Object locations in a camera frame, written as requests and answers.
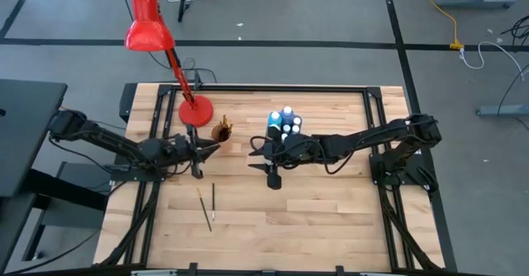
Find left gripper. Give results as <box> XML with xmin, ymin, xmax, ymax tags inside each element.
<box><xmin>163</xmin><ymin>125</ymin><xmax>221</xmax><ymax>180</ymax></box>

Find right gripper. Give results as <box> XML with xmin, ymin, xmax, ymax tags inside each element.
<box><xmin>247</xmin><ymin>126</ymin><xmax>328</xmax><ymax>191</ymax></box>

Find large light blue paint bottle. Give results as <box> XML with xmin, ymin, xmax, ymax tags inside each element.
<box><xmin>267</xmin><ymin>110</ymin><xmax>284</xmax><ymax>133</ymax></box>

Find large purple paint bottle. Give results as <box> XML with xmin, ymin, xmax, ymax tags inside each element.
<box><xmin>280</xmin><ymin>105</ymin><xmax>296</xmax><ymax>125</ymax></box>

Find orange cup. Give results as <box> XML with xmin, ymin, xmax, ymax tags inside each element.
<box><xmin>210</xmin><ymin>121</ymin><xmax>234</xmax><ymax>144</ymax></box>

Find white plastic bin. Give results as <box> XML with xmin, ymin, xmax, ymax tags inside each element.
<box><xmin>264</xmin><ymin>109</ymin><xmax>305</xmax><ymax>140</ymax></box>

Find red desk lamp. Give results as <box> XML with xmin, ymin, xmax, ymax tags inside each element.
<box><xmin>124</xmin><ymin>0</ymin><xmax>215</xmax><ymax>129</ymax></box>

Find black desk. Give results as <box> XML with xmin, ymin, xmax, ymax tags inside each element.
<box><xmin>0</xmin><ymin>78</ymin><xmax>115</xmax><ymax>271</ymax></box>

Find black aluminium table frame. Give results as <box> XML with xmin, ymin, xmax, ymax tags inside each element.
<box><xmin>93</xmin><ymin>81</ymin><xmax>459</xmax><ymax>276</ymax></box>

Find yellow extension cord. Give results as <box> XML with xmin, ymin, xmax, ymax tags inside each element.
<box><xmin>427</xmin><ymin>0</ymin><xmax>465</xmax><ymax>50</ymax></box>

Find white floor cable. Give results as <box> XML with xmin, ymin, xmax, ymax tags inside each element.
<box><xmin>458</xmin><ymin>40</ymin><xmax>527</xmax><ymax>83</ymax></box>

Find black floor cables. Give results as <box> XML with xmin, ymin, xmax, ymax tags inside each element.
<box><xmin>498</xmin><ymin>14</ymin><xmax>529</xmax><ymax>118</ymax></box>

